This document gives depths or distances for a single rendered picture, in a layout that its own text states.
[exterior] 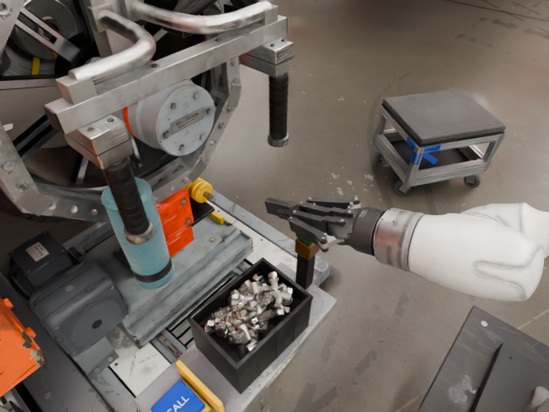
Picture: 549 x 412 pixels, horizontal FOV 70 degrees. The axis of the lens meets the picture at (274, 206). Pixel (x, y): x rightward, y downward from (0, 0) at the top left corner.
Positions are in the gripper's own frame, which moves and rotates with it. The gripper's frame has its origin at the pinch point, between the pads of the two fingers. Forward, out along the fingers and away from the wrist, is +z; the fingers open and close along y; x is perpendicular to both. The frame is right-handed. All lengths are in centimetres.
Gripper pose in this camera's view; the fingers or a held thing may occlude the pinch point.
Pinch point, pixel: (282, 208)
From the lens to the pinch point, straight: 74.6
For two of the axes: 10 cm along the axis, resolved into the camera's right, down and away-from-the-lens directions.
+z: -7.8, -2.0, 6.0
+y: -5.9, 5.6, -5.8
